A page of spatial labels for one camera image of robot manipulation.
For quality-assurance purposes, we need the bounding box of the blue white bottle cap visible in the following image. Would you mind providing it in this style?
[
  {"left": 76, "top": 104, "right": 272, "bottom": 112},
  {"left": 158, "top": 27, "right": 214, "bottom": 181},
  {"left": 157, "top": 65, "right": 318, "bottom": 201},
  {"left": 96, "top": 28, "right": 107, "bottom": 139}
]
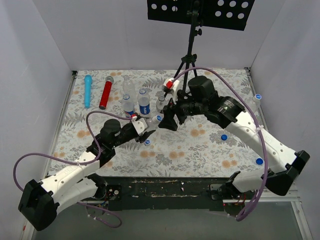
[{"left": 154, "top": 115, "right": 162, "bottom": 122}]

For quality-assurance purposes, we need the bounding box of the small black-label clear bottle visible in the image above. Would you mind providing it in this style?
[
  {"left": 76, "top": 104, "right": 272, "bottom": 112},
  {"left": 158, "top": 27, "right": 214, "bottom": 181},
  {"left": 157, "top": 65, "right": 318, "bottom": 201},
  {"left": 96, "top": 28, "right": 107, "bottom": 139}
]
[{"left": 156, "top": 96, "right": 168, "bottom": 114}]

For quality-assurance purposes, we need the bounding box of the clear Pocari bottle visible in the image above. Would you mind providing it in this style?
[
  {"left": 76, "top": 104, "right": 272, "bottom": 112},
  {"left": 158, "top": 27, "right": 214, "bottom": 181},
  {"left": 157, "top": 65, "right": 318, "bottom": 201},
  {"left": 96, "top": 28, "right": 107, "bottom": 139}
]
[{"left": 246, "top": 96, "right": 262, "bottom": 114}]

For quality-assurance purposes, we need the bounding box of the blue Pocari Sweat cap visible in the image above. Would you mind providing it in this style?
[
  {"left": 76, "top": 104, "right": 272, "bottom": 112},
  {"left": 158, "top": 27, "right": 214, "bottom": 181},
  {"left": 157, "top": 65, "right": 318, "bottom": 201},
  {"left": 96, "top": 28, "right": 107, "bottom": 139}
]
[{"left": 254, "top": 94, "right": 262, "bottom": 101}]

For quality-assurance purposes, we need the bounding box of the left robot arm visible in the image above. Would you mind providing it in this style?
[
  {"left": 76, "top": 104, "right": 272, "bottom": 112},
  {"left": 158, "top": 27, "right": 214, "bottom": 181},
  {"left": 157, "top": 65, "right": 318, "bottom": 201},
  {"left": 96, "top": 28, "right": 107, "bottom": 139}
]
[{"left": 18, "top": 116, "right": 162, "bottom": 231}]

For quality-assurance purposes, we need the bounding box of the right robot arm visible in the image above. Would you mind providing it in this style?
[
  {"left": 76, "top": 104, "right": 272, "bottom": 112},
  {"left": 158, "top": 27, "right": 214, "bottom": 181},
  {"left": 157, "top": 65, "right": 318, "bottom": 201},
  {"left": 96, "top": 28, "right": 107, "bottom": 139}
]
[{"left": 158, "top": 76, "right": 310, "bottom": 199}]

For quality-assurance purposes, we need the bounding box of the Pepsi bottle text label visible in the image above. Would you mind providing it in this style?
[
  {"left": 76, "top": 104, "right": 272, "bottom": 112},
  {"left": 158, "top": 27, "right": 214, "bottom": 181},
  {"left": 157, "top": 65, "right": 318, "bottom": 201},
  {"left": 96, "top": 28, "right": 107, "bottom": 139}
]
[{"left": 136, "top": 87, "right": 152, "bottom": 118}]

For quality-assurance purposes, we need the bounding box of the Pepsi bottle logo label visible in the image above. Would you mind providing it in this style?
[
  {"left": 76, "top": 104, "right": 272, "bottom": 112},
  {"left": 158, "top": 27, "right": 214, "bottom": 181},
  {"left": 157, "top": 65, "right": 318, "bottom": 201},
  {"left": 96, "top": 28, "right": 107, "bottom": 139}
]
[{"left": 121, "top": 93, "right": 137, "bottom": 120}]

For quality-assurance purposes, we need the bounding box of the tall clear plastic bottle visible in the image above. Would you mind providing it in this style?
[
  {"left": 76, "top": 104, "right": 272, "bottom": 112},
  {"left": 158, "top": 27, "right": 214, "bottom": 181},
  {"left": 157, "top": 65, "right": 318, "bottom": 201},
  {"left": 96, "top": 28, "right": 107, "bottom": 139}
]
[{"left": 122, "top": 75, "right": 136, "bottom": 99}]

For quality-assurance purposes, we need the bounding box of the plain blue bottle cap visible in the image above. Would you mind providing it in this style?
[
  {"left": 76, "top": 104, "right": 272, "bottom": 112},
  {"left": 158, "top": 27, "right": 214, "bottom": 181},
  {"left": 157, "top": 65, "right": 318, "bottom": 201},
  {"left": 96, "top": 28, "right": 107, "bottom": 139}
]
[{"left": 221, "top": 134, "right": 228, "bottom": 141}]

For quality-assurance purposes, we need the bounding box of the blue white cap left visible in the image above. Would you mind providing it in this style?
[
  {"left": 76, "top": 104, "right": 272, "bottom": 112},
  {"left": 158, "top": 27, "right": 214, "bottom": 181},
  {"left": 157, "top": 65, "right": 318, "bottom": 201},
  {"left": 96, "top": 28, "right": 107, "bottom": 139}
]
[{"left": 144, "top": 139, "right": 151, "bottom": 146}]

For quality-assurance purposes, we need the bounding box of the floral tablecloth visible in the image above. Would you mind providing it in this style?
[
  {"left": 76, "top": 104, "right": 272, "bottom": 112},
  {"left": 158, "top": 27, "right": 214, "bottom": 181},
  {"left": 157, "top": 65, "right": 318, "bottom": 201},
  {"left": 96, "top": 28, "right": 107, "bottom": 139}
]
[{"left": 48, "top": 70, "right": 264, "bottom": 178}]

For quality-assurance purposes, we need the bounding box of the red glitter toy microphone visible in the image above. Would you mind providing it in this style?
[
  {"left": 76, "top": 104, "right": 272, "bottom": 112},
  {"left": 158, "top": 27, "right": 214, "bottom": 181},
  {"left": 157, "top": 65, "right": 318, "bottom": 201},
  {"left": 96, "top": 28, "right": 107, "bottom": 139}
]
[{"left": 99, "top": 76, "right": 114, "bottom": 110}]

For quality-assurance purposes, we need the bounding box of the blue toy microphone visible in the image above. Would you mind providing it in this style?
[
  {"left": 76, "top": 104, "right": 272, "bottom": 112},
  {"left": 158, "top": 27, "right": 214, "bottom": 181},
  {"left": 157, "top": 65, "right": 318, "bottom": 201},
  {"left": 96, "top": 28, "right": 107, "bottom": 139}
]
[{"left": 84, "top": 74, "right": 93, "bottom": 109}]

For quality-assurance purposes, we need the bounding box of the plain blue cap near edge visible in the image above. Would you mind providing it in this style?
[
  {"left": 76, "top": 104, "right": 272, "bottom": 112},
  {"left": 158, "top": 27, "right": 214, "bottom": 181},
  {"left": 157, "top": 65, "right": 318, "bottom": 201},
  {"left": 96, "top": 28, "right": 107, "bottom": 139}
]
[{"left": 255, "top": 158, "right": 264, "bottom": 165}]

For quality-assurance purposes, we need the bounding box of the black music stand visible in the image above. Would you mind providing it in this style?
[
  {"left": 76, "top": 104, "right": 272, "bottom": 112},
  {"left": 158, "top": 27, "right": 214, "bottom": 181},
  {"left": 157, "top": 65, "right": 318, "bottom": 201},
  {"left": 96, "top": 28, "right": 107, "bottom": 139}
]
[{"left": 147, "top": 0, "right": 255, "bottom": 77}]

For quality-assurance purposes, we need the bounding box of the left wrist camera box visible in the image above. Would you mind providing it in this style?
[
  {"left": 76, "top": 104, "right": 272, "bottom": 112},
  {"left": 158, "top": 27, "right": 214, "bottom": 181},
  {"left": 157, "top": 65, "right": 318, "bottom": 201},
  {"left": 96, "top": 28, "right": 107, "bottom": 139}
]
[{"left": 131, "top": 115, "right": 148, "bottom": 135}]

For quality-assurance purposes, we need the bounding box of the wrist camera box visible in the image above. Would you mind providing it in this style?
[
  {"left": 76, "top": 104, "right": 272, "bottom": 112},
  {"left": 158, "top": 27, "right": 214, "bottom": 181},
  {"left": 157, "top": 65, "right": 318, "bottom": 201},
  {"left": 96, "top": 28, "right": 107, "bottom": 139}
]
[
  {"left": 131, "top": 115, "right": 148, "bottom": 135},
  {"left": 161, "top": 78, "right": 180, "bottom": 102}
]

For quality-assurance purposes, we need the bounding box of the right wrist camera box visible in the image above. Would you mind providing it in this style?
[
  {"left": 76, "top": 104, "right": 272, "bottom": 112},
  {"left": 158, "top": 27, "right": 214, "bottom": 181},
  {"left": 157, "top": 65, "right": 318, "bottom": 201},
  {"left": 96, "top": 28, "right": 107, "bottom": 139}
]
[{"left": 161, "top": 78, "right": 180, "bottom": 102}]

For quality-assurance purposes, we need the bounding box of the black table front rail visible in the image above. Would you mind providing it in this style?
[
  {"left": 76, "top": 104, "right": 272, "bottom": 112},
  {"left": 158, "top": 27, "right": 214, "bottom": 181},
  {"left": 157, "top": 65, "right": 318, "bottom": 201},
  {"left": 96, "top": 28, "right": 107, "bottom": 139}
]
[{"left": 43, "top": 174, "right": 261, "bottom": 211}]

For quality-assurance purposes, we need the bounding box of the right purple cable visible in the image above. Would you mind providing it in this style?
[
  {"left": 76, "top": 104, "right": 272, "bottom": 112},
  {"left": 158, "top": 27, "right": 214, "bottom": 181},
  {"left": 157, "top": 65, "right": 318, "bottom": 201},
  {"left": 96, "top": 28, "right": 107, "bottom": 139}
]
[{"left": 171, "top": 66, "right": 270, "bottom": 222}]

